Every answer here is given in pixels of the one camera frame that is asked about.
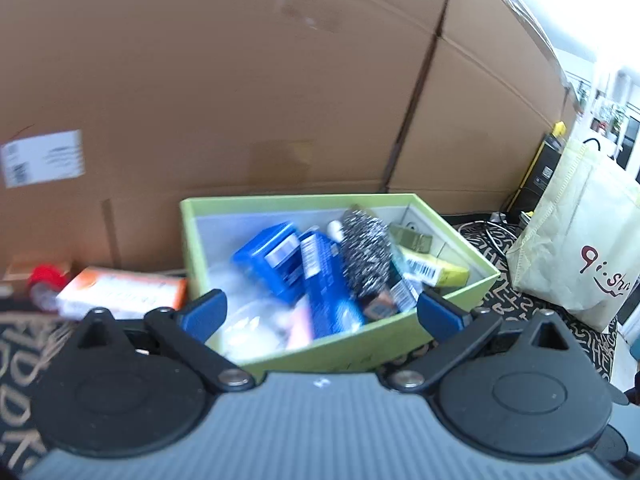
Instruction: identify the pink packet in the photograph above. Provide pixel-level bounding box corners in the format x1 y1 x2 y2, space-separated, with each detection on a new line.
286 304 315 350

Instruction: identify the steel wool scrubber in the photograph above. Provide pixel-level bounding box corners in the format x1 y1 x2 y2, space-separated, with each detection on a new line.
340 209 394 302

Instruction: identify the patterned black table mat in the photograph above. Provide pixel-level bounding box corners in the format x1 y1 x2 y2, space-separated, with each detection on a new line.
0 212 621 476

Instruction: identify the blue box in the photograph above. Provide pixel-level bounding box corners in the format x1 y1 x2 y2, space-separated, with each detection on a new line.
231 221 307 305

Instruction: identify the olive green small box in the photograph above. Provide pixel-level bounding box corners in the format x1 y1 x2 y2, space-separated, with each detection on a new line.
389 222 434 257

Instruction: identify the clear plastic bag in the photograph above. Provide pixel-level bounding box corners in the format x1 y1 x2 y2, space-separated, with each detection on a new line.
209 260 288 363

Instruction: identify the yellow-green small box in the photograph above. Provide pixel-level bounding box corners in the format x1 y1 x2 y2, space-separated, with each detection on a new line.
400 247 471 289

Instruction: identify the beige tote bag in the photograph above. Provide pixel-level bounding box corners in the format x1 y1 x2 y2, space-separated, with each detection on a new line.
506 136 640 333

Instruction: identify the large brown cardboard box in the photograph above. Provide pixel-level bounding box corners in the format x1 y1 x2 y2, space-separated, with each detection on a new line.
0 0 583 273

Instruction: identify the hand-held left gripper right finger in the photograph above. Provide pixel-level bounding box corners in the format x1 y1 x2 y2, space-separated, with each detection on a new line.
379 289 582 394

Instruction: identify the red tape roll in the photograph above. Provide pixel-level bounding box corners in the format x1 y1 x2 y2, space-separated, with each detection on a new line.
27 264 70 308

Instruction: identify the orange and white box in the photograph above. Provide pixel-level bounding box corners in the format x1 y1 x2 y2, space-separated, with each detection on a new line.
55 266 189 322

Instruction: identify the light green cardboard box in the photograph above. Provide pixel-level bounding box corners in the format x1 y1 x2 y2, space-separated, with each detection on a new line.
179 193 502 381

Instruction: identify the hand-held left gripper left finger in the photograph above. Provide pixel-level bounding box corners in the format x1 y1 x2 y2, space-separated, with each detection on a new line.
66 288 255 394

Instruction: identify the dark green striped packet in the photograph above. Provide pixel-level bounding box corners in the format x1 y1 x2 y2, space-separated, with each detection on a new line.
389 255 422 312

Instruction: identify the small brown item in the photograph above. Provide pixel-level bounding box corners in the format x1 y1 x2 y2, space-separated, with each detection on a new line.
362 290 402 322

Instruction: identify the white cable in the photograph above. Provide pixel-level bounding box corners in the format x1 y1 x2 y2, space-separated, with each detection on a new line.
462 217 523 263

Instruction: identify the long blue packet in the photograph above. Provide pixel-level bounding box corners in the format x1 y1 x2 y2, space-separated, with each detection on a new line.
299 229 367 340

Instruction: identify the white shipping label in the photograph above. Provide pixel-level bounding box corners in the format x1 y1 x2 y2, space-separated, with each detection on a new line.
1 130 85 190

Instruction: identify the black and yellow appliance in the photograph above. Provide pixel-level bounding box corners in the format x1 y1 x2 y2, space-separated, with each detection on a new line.
509 121 568 222

